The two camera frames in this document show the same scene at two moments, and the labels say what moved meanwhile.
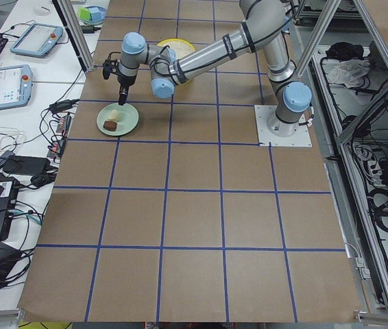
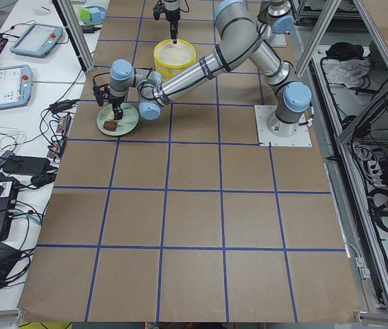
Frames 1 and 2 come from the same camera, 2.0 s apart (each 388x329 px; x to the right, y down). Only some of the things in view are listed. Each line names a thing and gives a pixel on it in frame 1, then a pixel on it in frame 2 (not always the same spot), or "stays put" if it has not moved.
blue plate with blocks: [92, 14] stays put
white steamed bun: [114, 116] stays put
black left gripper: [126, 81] to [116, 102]
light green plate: [127, 124] stays put
